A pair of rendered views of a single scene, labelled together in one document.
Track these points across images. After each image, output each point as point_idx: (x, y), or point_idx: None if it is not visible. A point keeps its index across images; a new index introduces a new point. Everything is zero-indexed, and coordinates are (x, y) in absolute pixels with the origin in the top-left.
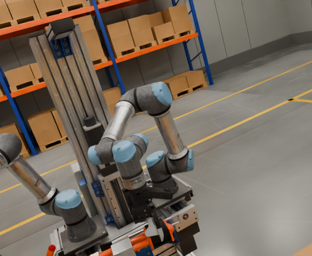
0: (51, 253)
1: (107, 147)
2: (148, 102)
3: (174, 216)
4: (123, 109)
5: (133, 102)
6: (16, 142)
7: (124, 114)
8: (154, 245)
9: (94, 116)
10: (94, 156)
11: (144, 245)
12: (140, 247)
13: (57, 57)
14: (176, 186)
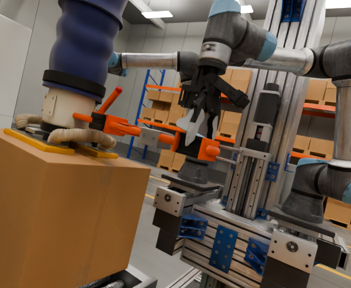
0: (114, 91)
1: None
2: (336, 55)
3: (233, 148)
4: (295, 50)
5: (318, 54)
6: (194, 58)
7: (292, 51)
8: (179, 148)
9: (281, 91)
10: None
11: (170, 139)
12: (165, 139)
13: (282, 19)
14: (318, 216)
